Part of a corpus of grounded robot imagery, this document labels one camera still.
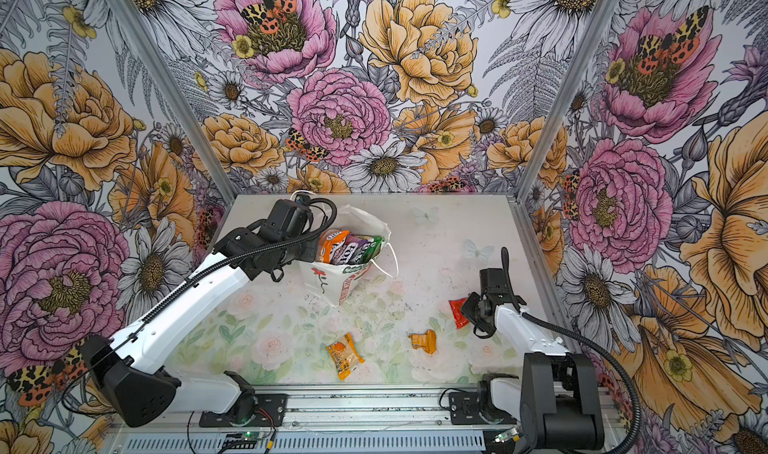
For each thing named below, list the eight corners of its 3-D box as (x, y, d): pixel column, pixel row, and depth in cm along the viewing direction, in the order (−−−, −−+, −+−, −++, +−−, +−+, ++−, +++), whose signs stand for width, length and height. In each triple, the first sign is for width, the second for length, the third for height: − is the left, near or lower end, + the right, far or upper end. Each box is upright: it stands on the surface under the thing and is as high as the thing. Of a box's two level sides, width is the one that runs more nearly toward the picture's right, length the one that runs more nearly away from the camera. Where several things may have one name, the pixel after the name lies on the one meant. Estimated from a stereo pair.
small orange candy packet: (409, 354, 85) (409, 351, 83) (408, 332, 89) (408, 329, 88) (437, 354, 85) (438, 351, 83) (435, 332, 89) (435, 329, 88)
